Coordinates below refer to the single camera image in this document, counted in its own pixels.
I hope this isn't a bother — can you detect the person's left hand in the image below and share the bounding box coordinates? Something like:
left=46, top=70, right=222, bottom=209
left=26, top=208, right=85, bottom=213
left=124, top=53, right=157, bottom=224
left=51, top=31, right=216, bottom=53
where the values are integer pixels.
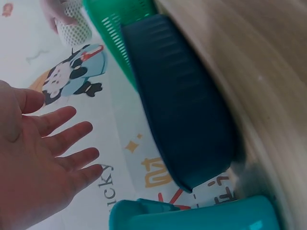
left=0, top=80, right=104, bottom=230

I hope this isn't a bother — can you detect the person's right hand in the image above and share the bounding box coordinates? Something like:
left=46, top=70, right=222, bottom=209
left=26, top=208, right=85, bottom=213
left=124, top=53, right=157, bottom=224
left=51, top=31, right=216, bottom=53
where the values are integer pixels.
left=39, top=0, right=78, bottom=35

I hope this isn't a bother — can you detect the white foam mesh sleeve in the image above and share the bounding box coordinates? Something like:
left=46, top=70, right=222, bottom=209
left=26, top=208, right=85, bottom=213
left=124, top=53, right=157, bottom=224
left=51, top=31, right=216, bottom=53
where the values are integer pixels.
left=54, top=0, right=93, bottom=47

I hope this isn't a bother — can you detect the green slotted plastic basket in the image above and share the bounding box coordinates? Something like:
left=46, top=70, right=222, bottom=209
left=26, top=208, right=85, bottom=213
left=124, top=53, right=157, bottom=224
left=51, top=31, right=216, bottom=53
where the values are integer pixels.
left=82, top=0, right=158, bottom=93

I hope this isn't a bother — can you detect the teal plastic container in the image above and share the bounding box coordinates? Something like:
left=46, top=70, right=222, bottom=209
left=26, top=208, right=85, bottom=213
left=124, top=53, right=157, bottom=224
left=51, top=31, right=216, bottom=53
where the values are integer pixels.
left=108, top=195, right=277, bottom=230

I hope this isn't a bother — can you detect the dark blue plastic basin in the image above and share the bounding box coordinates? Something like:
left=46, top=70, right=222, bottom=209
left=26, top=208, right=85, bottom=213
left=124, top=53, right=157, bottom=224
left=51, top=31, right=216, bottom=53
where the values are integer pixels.
left=120, top=13, right=237, bottom=194

